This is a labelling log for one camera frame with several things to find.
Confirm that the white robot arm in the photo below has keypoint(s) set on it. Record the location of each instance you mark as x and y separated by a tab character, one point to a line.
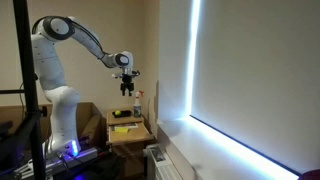
46	32

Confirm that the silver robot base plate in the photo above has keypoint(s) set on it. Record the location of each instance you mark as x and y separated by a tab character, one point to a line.
60	162

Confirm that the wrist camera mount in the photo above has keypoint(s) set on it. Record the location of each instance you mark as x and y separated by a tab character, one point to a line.
126	71

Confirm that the yellow tennis ball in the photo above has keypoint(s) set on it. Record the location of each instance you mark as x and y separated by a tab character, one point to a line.
118	112

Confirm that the white spray bottle red trigger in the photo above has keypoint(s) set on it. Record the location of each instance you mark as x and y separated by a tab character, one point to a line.
137	105

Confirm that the yellow-green sponge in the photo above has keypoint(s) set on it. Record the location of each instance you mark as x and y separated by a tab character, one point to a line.
121	129

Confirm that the light wood drawer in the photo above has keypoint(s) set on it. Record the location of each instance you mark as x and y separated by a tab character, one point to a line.
134	135

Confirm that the white wall heater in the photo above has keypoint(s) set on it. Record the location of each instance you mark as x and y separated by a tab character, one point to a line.
159	165

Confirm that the white red brochure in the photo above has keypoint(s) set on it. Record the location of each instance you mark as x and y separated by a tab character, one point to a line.
125	125

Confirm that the black camera stand pole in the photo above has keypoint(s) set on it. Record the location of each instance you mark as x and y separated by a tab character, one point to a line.
29	82

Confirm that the light wood cabinet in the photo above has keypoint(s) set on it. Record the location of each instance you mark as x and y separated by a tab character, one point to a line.
131	152

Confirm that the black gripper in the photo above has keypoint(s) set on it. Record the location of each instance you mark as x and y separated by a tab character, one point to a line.
127	84

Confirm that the brown leather armchair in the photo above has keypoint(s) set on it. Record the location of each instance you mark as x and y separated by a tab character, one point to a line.
17	125

